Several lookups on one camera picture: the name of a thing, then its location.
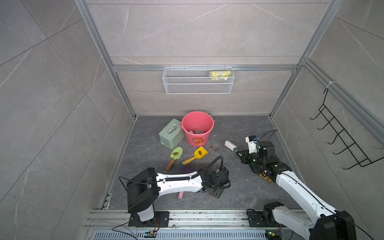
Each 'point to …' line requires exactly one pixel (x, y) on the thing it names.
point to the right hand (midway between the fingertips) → (238, 152)
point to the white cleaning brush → (231, 146)
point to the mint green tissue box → (171, 134)
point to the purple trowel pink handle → (186, 168)
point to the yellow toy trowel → (199, 153)
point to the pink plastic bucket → (198, 125)
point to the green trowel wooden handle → (211, 195)
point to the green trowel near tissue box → (176, 154)
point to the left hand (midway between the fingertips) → (219, 187)
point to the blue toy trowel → (199, 131)
